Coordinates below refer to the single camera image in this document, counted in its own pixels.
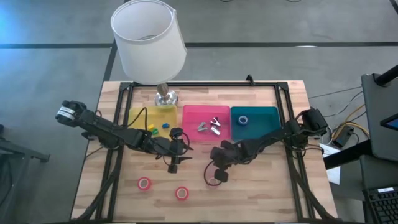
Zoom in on pink plastic bin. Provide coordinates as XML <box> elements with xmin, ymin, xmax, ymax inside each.
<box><xmin>182</xmin><ymin>105</ymin><xmax>231</xmax><ymax>143</ymax></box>

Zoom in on tablet with blue screen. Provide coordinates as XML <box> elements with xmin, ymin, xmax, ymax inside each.
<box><xmin>379</xmin><ymin>112</ymin><xmax>398</xmax><ymax>131</ymax></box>

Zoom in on black power adapter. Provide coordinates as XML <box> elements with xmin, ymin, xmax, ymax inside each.
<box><xmin>331</xmin><ymin>125</ymin><xmax>355</xmax><ymax>149</ymax></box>

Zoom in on black metal stand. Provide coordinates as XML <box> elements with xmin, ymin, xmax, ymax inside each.
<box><xmin>0</xmin><ymin>123</ymin><xmax>50</xmax><ymax>194</ymax></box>

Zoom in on yellow plastic bin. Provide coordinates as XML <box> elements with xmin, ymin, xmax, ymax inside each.
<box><xmin>129</xmin><ymin>105</ymin><xmax>178</xmax><ymax>141</ymax></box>

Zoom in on grey floor cable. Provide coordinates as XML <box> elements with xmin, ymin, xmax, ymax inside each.
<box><xmin>308</xmin><ymin>86</ymin><xmax>364</xmax><ymax>100</ymax></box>

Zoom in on red tape roll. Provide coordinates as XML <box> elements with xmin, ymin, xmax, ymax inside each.
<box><xmin>175</xmin><ymin>186</ymin><xmax>190</xmax><ymax>201</ymax></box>
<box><xmin>207</xmin><ymin>176</ymin><xmax>222</xmax><ymax>188</ymax></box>
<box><xmin>137</xmin><ymin>176</ymin><xmax>152</xmax><ymax>191</ymax></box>

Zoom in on dark grey panel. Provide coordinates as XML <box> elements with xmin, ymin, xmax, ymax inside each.
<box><xmin>360</xmin><ymin>73</ymin><xmax>398</xmax><ymax>162</ymax></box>

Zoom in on teal plastic bin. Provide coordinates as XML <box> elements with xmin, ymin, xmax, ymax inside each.
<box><xmin>230</xmin><ymin>106</ymin><xmax>282</xmax><ymax>143</ymax></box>

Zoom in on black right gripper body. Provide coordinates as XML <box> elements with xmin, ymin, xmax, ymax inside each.
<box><xmin>210</xmin><ymin>140</ymin><xmax>239</xmax><ymax>184</ymax></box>

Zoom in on silver lamp base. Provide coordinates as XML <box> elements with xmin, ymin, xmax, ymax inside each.
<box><xmin>154</xmin><ymin>82</ymin><xmax>179</xmax><ymax>107</ymax></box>

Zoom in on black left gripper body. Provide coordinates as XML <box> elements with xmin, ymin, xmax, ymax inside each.
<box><xmin>154</xmin><ymin>136</ymin><xmax>185</xmax><ymax>174</ymax></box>

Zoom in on white paper sheet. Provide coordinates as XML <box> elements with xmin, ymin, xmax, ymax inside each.
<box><xmin>322</xmin><ymin>144</ymin><xmax>341</xmax><ymax>185</ymax></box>

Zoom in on black laptop keyboard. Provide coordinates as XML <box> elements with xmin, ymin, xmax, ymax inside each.
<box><xmin>362</xmin><ymin>185</ymin><xmax>398</xmax><ymax>224</ymax></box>

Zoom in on white lamp shade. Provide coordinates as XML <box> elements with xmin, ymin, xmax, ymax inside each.
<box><xmin>110</xmin><ymin>0</ymin><xmax>188</xmax><ymax>85</ymax></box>

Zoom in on black pole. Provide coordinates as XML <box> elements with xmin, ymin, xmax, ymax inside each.
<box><xmin>374</xmin><ymin>63</ymin><xmax>398</xmax><ymax>87</ymax></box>

